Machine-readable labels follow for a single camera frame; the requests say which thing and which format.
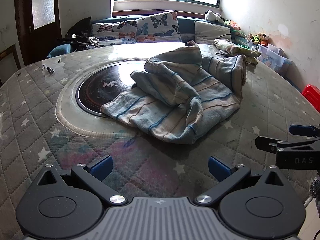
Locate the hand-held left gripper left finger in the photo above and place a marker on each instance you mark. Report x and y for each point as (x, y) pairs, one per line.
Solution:
(101, 168)

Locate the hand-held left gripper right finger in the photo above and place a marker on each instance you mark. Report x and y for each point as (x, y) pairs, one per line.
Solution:
(220, 170)

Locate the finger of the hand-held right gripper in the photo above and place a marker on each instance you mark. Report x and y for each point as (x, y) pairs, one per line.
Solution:
(301, 130)
(265, 143)

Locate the blue striped towel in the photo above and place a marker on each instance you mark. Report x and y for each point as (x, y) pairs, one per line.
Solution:
(175, 110)

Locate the black clothes pile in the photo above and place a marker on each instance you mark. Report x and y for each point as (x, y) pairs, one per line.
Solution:
(80, 30)

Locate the red plastic stool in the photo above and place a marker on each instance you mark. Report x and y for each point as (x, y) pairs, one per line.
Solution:
(312, 92)

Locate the clear plastic storage box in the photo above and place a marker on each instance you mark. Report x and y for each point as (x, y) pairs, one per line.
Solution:
(272, 58)

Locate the black round induction cooktop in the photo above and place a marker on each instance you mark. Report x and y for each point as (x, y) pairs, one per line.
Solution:
(100, 87)

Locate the yellow folded cloth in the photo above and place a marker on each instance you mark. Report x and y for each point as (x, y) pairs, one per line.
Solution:
(235, 48)

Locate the small stuffed toys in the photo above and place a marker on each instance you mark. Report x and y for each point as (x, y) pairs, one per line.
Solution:
(260, 38)

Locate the pink green toy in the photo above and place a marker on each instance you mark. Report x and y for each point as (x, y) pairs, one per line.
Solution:
(232, 25)

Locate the white pillow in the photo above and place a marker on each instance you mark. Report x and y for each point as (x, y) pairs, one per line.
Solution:
(210, 31)

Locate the white plush toy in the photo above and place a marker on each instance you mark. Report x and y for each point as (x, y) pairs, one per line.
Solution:
(212, 16)

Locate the butterfly print pillow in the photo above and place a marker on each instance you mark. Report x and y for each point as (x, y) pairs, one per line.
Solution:
(112, 30)
(157, 27)

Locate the wooden framed panel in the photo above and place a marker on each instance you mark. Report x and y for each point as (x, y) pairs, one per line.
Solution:
(8, 63)

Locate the dark wooden door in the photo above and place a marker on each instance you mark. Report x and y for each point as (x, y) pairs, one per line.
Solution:
(25, 17)

